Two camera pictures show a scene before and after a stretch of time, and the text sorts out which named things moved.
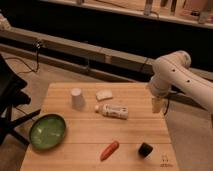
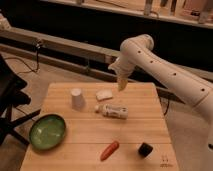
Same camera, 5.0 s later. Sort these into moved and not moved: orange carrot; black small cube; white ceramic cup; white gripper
Moved: white gripper
Not moved: orange carrot; white ceramic cup; black small cube
